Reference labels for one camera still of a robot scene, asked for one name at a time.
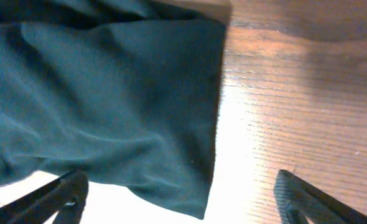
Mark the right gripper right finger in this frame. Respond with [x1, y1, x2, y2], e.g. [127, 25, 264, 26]
[274, 169, 367, 224]

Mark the black t-shirt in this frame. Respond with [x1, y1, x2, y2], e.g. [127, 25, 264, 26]
[0, 0, 226, 219]

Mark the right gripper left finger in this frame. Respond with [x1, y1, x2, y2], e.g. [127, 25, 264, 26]
[0, 170, 89, 224]

